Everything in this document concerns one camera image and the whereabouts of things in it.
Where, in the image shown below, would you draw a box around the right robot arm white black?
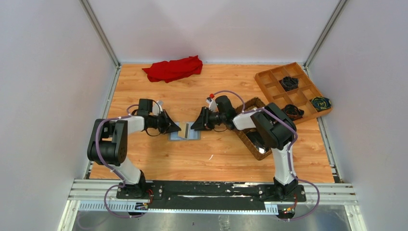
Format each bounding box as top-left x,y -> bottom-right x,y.
191,95 -> 298,200

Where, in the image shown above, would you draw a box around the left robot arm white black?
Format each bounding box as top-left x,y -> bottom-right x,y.
87,99 -> 181,198

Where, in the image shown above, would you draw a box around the black cards in basket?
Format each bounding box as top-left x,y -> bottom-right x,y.
246,131 -> 270,154

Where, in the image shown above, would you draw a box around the red cloth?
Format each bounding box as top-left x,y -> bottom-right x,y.
142,55 -> 203,83

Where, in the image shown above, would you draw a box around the woven wicker basket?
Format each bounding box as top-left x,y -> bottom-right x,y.
233,97 -> 272,161

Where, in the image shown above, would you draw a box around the dark brown rolled belt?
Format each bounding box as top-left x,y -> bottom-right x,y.
282,104 -> 305,121

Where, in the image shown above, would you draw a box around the wooden compartment tray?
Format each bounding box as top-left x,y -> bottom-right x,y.
255,63 -> 333,124

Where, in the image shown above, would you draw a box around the black rolled belt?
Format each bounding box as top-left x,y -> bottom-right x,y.
279,77 -> 299,91

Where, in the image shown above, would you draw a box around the blue yellow rolled tie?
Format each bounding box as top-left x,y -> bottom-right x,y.
310,96 -> 332,112

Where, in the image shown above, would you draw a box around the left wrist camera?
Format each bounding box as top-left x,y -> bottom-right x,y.
152,100 -> 164,116

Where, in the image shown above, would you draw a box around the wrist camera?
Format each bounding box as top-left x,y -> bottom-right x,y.
206,94 -> 217,112
152,100 -> 164,116

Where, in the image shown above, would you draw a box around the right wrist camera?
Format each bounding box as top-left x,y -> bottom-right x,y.
206,94 -> 217,112

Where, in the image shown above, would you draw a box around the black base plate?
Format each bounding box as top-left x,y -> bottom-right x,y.
116,180 -> 306,211

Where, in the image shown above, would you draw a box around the aluminium frame rail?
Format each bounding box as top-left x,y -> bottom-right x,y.
68,180 -> 358,215

